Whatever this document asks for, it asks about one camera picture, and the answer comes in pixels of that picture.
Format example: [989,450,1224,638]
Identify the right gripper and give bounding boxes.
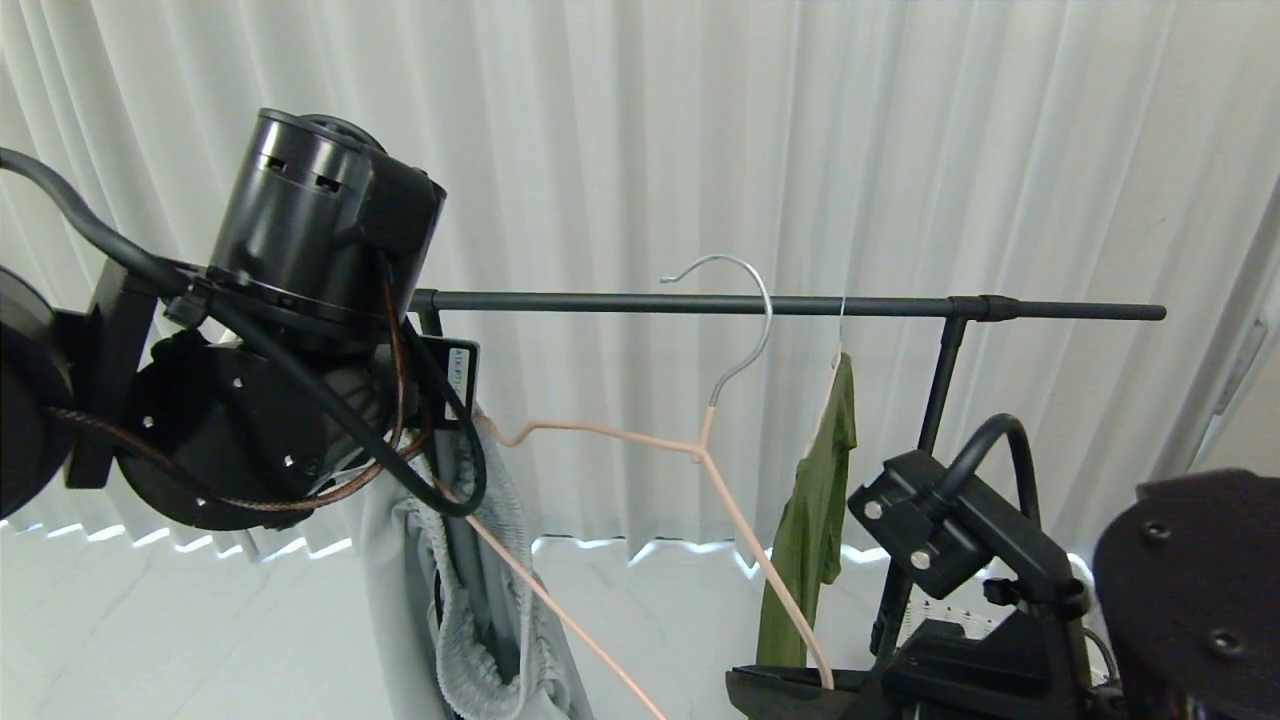
[868,608,1098,720]

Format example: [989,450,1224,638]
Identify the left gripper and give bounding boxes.
[405,335,483,433]

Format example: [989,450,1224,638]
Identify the pale grey shorts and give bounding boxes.
[355,400,598,720]

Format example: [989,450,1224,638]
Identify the green long-sleeved shirt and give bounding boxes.
[755,350,859,669]

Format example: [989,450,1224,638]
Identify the pink clothes hanger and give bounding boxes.
[822,296,849,373]
[440,253,837,720]

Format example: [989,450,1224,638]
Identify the white laundry basket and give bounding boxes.
[893,598,1116,686]

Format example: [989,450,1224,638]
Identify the black clothes rack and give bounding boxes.
[410,288,1168,691]

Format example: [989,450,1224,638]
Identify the white curtain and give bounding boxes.
[0,0,1231,561]

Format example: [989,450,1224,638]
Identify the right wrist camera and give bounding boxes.
[847,450,1089,619]

